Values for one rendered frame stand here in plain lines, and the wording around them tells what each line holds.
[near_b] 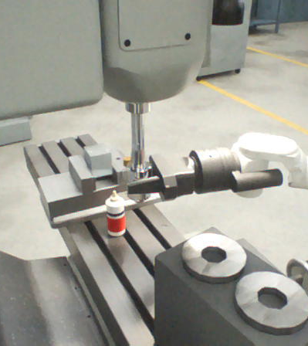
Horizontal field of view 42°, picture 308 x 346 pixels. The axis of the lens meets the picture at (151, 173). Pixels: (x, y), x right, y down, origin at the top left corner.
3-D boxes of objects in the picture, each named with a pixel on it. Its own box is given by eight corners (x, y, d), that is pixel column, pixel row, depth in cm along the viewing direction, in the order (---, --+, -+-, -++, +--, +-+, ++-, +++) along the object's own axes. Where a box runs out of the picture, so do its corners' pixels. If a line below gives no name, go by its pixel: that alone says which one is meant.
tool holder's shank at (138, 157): (130, 161, 76) (129, 104, 70) (147, 161, 75) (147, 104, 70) (129, 168, 73) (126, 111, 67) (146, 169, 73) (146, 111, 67)
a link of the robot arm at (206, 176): (147, 142, 80) (204, 135, 82) (148, 183, 84) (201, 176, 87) (165, 172, 69) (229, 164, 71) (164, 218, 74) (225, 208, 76)
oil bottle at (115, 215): (120, 224, 95) (119, 184, 89) (127, 233, 92) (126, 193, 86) (105, 228, 93) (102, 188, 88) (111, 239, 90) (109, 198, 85)
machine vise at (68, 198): (159, 171, 117) (160, 137, 112) (184, 195, 105) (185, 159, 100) (39, 198, 104) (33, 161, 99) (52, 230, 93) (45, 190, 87)
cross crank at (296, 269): (294, 274, 131) (300, 245, 125) (323, 299, 121) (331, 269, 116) (255, 290, 124) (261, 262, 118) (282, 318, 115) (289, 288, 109)
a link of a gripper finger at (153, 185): (126, 180, 72) (159, 176, 74) (127, 195, 74) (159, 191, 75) (128, 184, 71) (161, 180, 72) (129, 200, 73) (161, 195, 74)
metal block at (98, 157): (104, 164, 103) (103, 142, 100) (113, 174, 98) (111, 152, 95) (85, 167, 101) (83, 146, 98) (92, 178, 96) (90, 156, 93)
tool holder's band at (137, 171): (127, 163, 77) (127, 158, 76) (151, 164, 77) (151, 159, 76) (124, 175, 73) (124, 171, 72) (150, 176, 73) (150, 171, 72)
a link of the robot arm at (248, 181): (208, 139, 80) (259, 133, 82) (203, 182, 86) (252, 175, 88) (231, 170, 71) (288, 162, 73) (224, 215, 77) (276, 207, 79)
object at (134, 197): (128, 187, 80) (127, 163, 77) (151, 188, 79) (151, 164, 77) (126, 200, 76) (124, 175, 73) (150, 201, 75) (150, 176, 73)
